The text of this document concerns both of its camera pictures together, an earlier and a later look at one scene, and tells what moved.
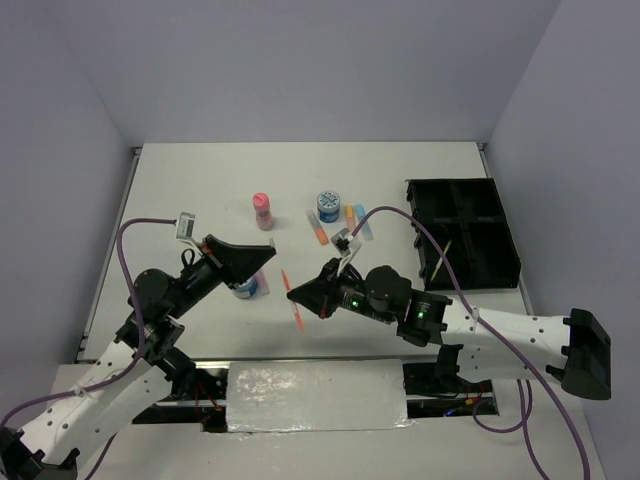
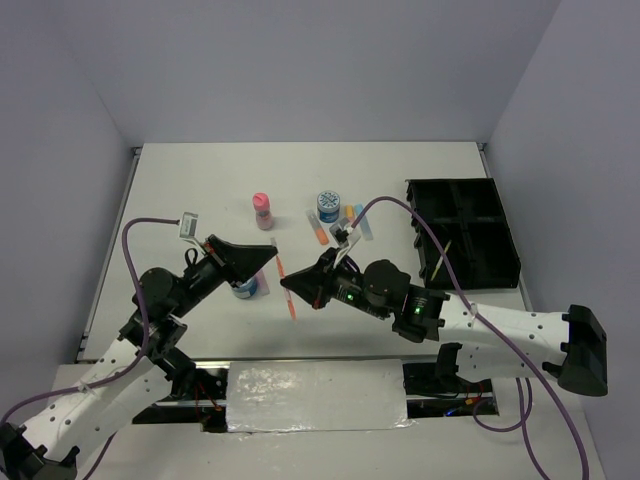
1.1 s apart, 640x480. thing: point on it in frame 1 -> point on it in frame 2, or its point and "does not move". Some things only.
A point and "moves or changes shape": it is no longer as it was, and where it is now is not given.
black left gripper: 232,262 does not move
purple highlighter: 262,285 does not move
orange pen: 294,307 moves or changes shape
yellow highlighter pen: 441,259 does not move
